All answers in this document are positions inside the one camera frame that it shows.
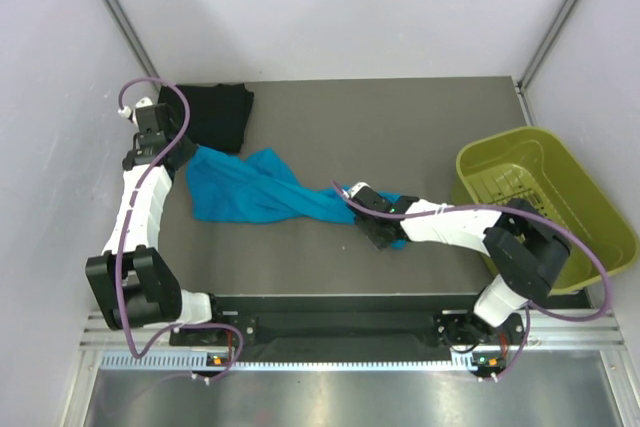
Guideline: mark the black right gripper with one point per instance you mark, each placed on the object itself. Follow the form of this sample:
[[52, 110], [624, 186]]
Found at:
[[379, 242]]

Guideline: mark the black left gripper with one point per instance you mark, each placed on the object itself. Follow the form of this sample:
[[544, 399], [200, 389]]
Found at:
[[187, 152]]

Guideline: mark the blue t-shirt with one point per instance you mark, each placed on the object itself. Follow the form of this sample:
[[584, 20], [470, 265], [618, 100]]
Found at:
[[260, 189]]

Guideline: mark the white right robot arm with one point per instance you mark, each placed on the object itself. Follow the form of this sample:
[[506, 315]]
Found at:
[[528, 255]]

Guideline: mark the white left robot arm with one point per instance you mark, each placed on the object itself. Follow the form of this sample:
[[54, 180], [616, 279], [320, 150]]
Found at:
[[152, 294]]

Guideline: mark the folded black t-shirt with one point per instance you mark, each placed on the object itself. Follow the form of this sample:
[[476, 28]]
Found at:
[[218, 115]]

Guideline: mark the green plastic laundry basket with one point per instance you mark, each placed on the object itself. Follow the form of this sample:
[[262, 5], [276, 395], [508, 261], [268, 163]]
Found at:
[[531, 163]]

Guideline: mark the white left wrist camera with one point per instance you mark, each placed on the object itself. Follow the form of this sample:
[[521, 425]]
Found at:
[[130, 113]]

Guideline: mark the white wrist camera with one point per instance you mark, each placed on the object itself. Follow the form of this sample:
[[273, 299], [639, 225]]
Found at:
[[130, 113], [352, 191]]

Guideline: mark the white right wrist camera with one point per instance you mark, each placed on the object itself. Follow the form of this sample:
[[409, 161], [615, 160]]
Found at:
[[352, 191]]

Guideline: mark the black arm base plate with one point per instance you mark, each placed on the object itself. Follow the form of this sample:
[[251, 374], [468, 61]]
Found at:
[[323, 316]]

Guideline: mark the left aluminium corner post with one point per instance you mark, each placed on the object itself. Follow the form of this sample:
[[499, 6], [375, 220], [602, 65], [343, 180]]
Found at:
[[126, 28]]

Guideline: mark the aluminium corner post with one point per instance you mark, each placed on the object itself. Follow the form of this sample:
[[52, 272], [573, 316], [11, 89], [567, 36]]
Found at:
[[126, 28], [547, 42]]

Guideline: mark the aluminium front frame rail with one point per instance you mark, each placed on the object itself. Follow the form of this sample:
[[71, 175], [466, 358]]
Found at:
[[393, 353]]

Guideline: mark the right aluminium corner post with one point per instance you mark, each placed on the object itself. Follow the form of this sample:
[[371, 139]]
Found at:
[[547, 42]]

